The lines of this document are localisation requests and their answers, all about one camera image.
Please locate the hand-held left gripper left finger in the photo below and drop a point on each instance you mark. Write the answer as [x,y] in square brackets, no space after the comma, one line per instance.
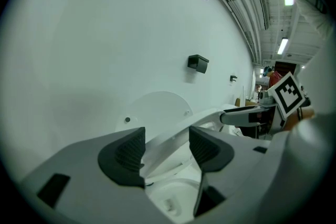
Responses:
[86,183]

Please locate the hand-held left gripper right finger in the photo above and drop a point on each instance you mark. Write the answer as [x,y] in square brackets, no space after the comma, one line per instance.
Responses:
[241,162]

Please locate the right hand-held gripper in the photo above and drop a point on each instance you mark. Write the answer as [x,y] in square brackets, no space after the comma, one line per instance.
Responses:
[287,95]

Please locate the white toilet seat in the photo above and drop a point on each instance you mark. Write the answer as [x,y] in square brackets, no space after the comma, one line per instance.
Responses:
[178,136]

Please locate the person's right forearm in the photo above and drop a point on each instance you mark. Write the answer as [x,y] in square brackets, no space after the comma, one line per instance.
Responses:
[302,118]

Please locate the white toilet bowl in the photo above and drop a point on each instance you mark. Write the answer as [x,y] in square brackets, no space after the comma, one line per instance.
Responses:
[178,191]

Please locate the brown cardboard box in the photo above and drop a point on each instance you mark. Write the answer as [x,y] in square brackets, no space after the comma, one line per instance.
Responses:
[240,102]

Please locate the brown door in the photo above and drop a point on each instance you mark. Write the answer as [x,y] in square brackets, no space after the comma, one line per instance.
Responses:
[284,68]

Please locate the short ceiling light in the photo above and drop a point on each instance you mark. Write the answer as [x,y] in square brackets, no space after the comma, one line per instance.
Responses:
[283,46]

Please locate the white ceiling pipe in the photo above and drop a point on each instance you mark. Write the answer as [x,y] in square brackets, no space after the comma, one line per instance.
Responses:
[248,15]
[237,10]

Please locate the white air conditioner unit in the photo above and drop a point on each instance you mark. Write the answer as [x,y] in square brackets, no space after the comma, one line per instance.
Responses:
[263,13]

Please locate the person's light grey shirt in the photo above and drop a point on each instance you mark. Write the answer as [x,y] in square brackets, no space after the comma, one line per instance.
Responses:
[309,2]

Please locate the small black wall hook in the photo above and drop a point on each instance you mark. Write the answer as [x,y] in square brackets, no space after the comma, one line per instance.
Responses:
[233,78]

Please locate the black wall paper holder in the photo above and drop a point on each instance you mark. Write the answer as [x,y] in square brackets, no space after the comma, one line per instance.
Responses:
[198,64]

